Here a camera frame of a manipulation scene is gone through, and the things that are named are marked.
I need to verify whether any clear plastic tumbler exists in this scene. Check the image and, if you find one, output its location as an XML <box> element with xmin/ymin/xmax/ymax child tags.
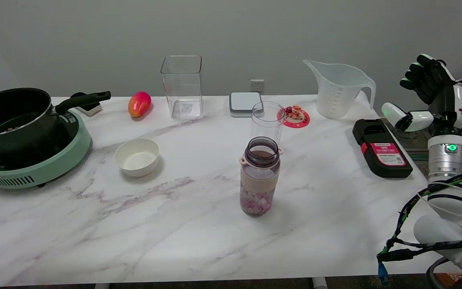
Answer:
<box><xmin>250</xmin><ymin>101</ymin><xmax>286</xmax><ymax>145</ymax></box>

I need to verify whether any red round coaster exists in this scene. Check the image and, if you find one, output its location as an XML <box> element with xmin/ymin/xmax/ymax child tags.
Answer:
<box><xmin>278</xmin><ymin>106</ymin><xmax>310</xmax><ymax>129</ymax></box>

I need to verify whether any floor vent grille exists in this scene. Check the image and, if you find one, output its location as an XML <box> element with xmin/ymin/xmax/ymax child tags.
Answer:
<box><xmin>405</xmin><ymin>148</ymin><xmax>430</xmax><ymax>162</ymax></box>

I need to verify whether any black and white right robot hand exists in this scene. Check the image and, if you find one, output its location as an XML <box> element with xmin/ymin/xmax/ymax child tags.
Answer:
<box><xmin>382</xmin><ymin>54</ymin><xmax>462</xmax><ymax>136</ymax></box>

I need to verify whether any black saucepan with handle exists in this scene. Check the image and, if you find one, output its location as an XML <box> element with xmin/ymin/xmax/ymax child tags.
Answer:
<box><xmin>0</xmin><ymin>88</ymin><xmax>111</xmax><ymax>155</ymax></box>

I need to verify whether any white bowl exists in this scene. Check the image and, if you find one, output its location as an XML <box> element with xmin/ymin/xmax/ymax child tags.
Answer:
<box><xmin>114</xmin><ymin>138</ymin><xmax>160</xmax><ymax>178</ymax></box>

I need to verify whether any black green robot cable bundle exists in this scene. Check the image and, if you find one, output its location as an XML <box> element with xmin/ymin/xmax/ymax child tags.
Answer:
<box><xmin>377</xmin><ymin>167</ymin><xmax>462</xmax><ymax>286</ymax></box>

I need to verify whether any clear square storage container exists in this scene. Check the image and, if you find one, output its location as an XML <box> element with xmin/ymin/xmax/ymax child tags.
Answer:
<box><xmin>160</xmin><ymin>55</ymin><xmax>205</xmax><ymax>120</ymax></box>

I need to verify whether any translucent measuring jug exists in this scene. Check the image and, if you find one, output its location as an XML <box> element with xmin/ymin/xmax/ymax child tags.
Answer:
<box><xmin>303</xmin><ymin>59</ymin><xmax>377</xmax><ymax>120</ymax></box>

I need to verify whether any white grey square box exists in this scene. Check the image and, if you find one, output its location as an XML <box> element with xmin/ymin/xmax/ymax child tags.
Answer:
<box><xmin>229</xmin><ymin>92</ymin><xmax>263</xmax><ymax>118</ymax></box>

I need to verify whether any orange object on floor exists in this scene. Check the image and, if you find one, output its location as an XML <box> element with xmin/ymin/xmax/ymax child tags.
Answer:
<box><xmin>435</xmin><ymin>273</ymin><xmax>462</xmax><ymax>286</ymax></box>

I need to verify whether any black and white small device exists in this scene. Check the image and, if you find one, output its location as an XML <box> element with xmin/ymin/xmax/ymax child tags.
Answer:
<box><xmin>71</xmin><ymin>92</ymin><xmax>103</xmax><ymax>117</ymax></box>

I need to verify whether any mint green induction cooker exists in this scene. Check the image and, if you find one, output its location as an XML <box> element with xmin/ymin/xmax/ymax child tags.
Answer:
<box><xmin>0</xmin><ymin>109</ymin><xmax>92</xmax><ymax>189</ymax></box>

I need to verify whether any red yellow mango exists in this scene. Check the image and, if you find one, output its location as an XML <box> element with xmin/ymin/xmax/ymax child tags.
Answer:
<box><xmin>128</xmin><ymin>92</ymin><xmax>152</xmax><ymax>118</ymax></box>

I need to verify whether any black case with red label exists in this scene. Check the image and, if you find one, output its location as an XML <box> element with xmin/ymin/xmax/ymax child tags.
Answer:
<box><xmin>352</xmin><ymin>119</ymin><xmax>413</xmax><ymax>179</ymax></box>

